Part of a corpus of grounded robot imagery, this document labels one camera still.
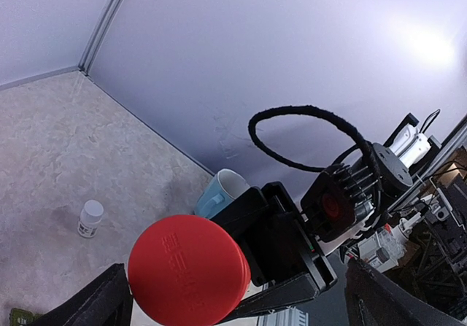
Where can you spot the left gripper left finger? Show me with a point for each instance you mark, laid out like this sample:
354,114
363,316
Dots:
104,301

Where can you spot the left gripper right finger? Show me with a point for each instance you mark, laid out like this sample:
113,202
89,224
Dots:
373,299

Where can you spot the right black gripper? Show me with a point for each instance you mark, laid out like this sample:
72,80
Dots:
271,232

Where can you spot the red pill bottle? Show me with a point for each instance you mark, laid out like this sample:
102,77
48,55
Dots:
187,270

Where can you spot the white pill bottle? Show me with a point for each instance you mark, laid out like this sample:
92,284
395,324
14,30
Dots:
90,218

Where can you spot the green weekly pill organizer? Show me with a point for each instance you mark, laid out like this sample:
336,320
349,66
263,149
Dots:
21,317

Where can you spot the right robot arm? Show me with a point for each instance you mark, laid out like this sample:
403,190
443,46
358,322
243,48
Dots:
393,163

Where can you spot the light blue mug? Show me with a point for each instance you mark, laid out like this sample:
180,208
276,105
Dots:
224,188

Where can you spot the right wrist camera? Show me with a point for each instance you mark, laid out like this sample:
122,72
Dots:
340,198

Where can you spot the right aluminium frame post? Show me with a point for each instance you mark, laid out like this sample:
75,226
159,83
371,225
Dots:
98,35

